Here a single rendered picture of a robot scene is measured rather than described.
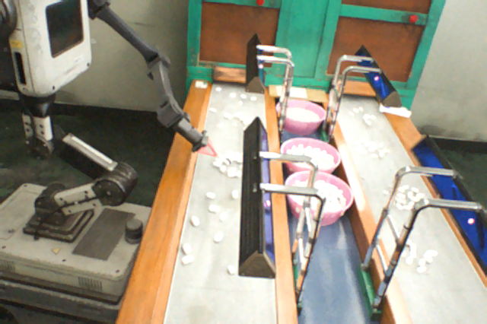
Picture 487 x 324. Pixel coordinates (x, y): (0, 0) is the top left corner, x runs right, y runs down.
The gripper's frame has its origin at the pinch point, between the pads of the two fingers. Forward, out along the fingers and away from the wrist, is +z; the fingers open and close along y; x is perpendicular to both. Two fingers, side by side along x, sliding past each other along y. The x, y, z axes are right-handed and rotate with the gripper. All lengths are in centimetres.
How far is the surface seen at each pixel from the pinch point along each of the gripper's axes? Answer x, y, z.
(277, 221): -11.2, -31.0, 22.7
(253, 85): -27.5, 13.5, -6.4
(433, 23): -100, 93, 58
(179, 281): 9, -59, 1
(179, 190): 11.3, -18.6, -4.9
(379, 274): -31, -51, 47
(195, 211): 8.8, -26.5, 2.1
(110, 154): 115, 119, -12
